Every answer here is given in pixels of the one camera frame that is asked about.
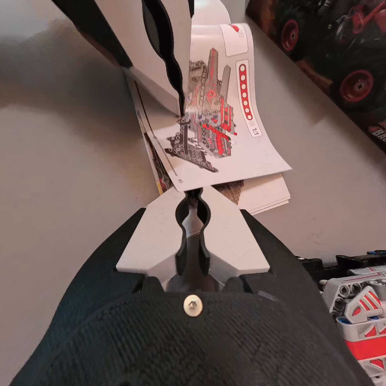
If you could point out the grey red brick model vehicle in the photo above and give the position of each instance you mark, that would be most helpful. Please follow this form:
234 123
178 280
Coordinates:
362 304

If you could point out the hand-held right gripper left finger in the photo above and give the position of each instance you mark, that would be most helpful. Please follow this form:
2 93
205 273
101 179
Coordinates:
150 241

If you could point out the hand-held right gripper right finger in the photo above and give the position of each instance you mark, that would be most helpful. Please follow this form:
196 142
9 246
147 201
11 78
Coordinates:
235 241

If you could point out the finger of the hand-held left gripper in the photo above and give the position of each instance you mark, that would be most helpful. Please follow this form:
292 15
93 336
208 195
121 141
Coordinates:
129 36

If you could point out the grey desk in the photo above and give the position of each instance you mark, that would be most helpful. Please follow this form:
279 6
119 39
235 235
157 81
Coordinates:
60 150

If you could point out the dark toy truck box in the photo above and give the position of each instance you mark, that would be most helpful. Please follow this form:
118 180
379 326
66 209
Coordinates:
331 60

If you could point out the brick model instruction booklet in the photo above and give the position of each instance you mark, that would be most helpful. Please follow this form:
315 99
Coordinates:
256 156

